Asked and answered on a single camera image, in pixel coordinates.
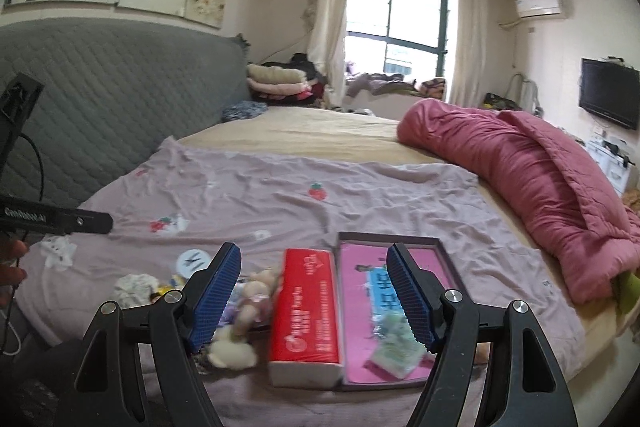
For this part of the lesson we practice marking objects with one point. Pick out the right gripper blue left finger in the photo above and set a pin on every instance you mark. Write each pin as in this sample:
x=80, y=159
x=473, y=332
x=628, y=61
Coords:
x=207, y=293

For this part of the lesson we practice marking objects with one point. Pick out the blue and pink book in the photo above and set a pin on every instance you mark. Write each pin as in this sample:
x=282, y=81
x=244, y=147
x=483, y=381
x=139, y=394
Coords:
x=365, y=290

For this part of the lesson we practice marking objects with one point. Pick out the grey quilted headboard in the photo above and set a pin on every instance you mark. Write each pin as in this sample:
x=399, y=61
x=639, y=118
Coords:
x=112, y=91

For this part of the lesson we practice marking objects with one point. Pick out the red tissue box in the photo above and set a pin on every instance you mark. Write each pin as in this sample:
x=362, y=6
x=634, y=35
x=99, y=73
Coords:
x=305, y=349

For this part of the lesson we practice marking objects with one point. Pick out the clothes on window sill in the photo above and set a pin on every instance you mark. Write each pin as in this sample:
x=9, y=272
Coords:
x=379, y=84

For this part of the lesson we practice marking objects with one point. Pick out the green tissue pack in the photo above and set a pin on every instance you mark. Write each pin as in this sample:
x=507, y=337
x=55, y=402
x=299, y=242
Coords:
x=397, y=355

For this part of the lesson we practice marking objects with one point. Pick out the black wall television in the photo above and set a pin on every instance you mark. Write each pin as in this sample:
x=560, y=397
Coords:
x=611, y=91

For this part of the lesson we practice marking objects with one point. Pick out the right cream curtain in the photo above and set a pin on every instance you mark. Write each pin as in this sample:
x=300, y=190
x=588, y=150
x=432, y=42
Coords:
x=470, y=52

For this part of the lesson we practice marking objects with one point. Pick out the stack of folded blankets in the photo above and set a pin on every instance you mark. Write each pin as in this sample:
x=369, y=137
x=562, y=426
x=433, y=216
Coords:
x=276, y=83

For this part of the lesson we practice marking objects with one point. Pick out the green pillow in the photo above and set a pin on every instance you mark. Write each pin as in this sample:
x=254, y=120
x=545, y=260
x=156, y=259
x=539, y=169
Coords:
x=627, y=291

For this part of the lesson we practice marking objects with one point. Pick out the white blue tissue pack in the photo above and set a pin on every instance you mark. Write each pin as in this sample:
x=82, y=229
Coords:
x=227, y=306

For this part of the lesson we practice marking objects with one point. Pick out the blue patterned cloth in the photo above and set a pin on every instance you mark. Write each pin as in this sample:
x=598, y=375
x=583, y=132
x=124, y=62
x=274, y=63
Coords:
x=243, y=110

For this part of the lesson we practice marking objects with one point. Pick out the white air conditioner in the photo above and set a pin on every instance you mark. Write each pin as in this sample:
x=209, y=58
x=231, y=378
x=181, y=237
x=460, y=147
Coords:
x=540, y=8

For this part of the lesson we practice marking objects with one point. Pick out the small plush doll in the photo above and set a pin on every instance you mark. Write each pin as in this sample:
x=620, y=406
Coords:
x=252, y=305

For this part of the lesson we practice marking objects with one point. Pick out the cream curtain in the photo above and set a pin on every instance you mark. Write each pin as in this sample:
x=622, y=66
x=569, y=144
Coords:
x=470, y=52
x=326, y=22

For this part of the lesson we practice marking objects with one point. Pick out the lilac strawberry bed sheet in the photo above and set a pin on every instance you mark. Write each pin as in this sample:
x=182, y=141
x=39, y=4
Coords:
x=185, y=200

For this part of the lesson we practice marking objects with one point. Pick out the pink folded quilt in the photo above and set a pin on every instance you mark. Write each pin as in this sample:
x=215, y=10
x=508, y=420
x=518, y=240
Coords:
x=548, y=180

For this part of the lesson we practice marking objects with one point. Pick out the left cream curtain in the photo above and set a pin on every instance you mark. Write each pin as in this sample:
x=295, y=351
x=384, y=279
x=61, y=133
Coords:
x=326, y=22

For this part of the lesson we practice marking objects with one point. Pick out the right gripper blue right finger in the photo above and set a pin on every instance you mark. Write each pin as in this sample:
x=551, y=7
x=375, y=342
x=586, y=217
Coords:
x=420, y=295

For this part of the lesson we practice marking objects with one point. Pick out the white bottle with lid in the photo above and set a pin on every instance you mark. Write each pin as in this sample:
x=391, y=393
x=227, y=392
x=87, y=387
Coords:
x=191, y=261

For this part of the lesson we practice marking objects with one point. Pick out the person's left hand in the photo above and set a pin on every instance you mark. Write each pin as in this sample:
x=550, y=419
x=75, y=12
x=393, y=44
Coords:
x=11, y=275

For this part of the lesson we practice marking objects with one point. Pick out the dark purple tray box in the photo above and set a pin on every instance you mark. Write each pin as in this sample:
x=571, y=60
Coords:
x=427, y=252

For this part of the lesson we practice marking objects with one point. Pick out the yellow cartoon wipes pack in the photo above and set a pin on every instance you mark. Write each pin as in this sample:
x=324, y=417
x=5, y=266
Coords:
x=175, y=283

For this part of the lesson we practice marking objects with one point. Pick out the dark framed window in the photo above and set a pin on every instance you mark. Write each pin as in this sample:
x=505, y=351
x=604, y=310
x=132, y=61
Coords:
x=405, y=37

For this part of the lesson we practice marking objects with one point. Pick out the white crumpled cloth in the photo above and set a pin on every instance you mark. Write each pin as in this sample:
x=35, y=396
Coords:
x=135, y=290

